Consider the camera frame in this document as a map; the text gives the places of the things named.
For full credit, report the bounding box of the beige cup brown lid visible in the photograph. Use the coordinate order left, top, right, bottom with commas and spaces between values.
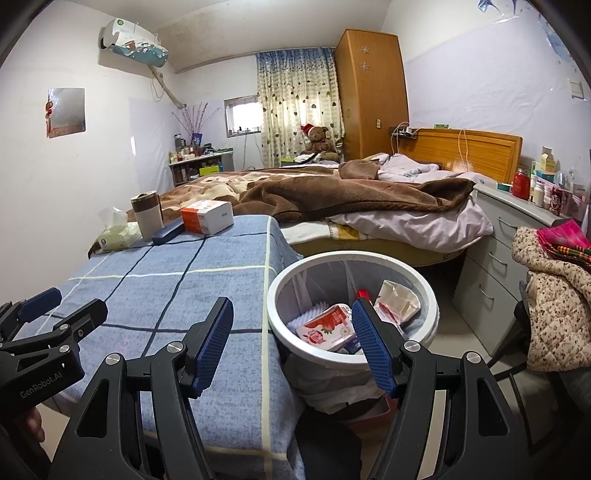
130, 191, 164, 241

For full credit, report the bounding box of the brown teddy bear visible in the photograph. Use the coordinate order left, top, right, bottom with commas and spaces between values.
299, 123, 338, 160

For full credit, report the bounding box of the small window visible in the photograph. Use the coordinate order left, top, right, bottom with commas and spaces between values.
224, 95, 263, 137

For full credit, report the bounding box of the dried branch bouquet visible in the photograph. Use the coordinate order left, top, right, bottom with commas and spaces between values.
172, 102, 218, 146

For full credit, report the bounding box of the yellow patterned mattress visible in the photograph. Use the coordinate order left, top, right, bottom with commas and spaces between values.
281, 219, 472, 268

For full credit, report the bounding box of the pale green tissue pack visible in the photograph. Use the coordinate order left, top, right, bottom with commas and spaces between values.
95, 207, 141, 252

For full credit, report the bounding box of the red bottle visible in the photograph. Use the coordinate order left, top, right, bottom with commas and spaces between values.
512, 168, 530, 200

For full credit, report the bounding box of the person's left hand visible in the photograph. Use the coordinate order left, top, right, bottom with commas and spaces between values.
22, 406, 46, 443

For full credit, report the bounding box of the pink plaid cloth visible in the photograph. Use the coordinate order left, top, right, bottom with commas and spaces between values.
536, 219, 591, 273

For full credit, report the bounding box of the grey drawer cabinet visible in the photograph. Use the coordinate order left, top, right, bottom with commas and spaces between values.
452, 183, 575, 356

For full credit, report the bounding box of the patterned window curtain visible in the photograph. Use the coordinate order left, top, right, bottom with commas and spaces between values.
256, 47, 345, 168

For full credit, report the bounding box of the wooden bed headboard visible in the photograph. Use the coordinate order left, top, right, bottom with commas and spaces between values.
401, 128, 523, 184

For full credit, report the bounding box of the pink strawberry milk carton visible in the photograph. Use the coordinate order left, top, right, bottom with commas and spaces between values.
295, 304, 358, 354

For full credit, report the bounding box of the brown fleece blanket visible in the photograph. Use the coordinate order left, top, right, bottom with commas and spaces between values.
127, 159, 476, 223

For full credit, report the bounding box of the covered wall air conditioner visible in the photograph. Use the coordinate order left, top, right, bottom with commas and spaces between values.
98, 17, 169, 69

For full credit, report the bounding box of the pale pink duvet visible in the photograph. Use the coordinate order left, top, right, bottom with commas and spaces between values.
330, 154, 495, 254

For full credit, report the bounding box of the white round trash bin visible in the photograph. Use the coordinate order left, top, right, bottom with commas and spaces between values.
267, 251, 439, 414

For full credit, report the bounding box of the beige paper bag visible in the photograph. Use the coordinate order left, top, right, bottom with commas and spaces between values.
374, 280, 422, 329

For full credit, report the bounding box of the red snack package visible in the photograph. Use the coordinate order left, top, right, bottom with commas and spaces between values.
549, 187, 572, 214

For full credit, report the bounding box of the dark blue glasses case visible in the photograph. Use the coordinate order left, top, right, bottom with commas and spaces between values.
151, 218, 186, 246

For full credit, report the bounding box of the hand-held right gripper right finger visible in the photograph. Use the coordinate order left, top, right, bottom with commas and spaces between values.
352, 299, 539, 480

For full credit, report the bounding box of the white pleated wrapper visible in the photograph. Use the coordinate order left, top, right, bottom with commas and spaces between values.
286, 300, 334, 335

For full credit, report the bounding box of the air conditioner pipe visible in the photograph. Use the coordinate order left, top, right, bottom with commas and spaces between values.
150, 67, 188, 110

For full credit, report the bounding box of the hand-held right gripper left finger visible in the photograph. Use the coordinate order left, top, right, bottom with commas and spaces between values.
48, 296, 235, 480

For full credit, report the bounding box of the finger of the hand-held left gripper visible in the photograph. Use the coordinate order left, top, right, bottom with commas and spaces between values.
0, 287, 63, 342
32, 298, 109, 346

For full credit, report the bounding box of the orange white tissue box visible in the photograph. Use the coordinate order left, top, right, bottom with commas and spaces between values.
180, 200, 235, 235

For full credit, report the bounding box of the square wall mirror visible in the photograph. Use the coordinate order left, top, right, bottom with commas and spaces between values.
46, 88, 86, 138

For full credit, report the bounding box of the floral quilted jacket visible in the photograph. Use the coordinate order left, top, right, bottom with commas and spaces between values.
512, 226, 591, 372

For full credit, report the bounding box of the wooden wardrobe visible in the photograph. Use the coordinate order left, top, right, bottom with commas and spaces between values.
335, 29, 410, 162

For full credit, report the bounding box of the blue checked table cloth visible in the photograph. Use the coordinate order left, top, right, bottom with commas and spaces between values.
44, 215, 301, 480

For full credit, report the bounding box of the cluttered grey desk shelf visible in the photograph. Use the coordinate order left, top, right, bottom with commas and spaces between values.
168, 145, 234, 188

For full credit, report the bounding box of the black chair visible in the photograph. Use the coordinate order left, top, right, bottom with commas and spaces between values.
487, 279, 591, 457

